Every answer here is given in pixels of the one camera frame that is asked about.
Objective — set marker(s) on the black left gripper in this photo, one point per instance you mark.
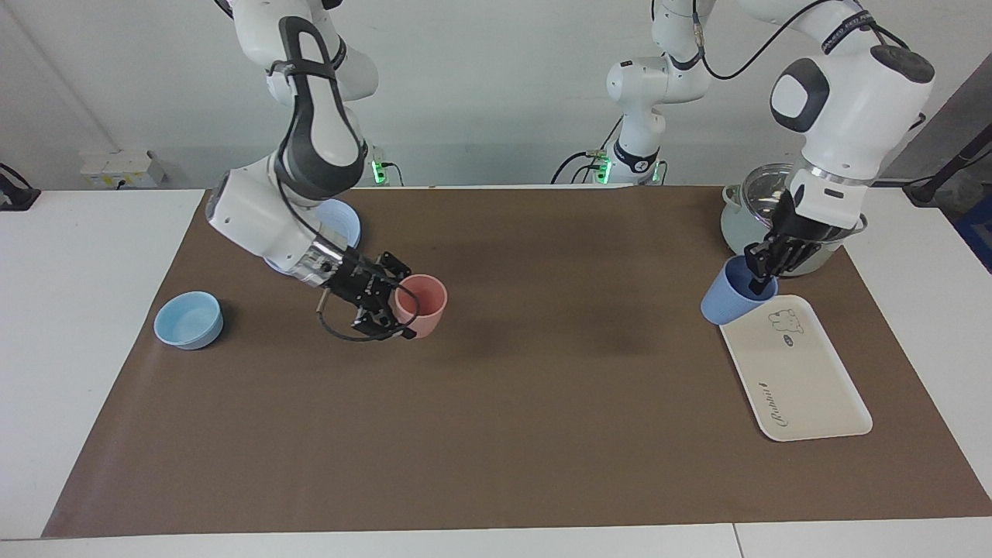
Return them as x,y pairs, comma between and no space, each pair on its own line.
798,223

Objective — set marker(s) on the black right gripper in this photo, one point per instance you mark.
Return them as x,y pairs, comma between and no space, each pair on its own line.
355,277

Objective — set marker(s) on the pink cup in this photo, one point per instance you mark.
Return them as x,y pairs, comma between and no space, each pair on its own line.
430,310

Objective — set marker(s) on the periwinkle blue cup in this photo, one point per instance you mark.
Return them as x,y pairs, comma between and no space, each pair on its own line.
725,302

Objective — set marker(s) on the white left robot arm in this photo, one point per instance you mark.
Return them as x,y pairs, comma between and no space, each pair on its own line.
845,116

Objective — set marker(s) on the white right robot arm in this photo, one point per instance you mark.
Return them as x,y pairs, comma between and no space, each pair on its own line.
256,217

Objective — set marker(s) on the cream rabbit print tray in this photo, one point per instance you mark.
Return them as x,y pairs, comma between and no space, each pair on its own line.
798,372

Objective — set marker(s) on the pale green steel pot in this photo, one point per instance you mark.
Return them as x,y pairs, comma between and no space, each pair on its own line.
744,225

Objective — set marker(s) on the pale blue plate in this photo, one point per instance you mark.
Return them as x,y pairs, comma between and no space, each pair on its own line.
345,221

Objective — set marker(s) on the brown table mat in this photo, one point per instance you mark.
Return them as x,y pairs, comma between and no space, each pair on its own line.
542,387

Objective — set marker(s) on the light blue bowl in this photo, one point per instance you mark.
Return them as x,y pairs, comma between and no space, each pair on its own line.
188,322

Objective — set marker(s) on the blue crate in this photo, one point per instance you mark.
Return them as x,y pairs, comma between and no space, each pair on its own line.
978,232

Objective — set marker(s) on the dark grey panel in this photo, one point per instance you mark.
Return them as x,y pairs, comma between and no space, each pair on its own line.
953,116

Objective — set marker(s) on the white wall power strip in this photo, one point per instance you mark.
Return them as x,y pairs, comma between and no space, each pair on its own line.
124,169

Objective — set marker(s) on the black clamp mount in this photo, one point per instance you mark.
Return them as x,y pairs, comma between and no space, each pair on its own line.
15,194

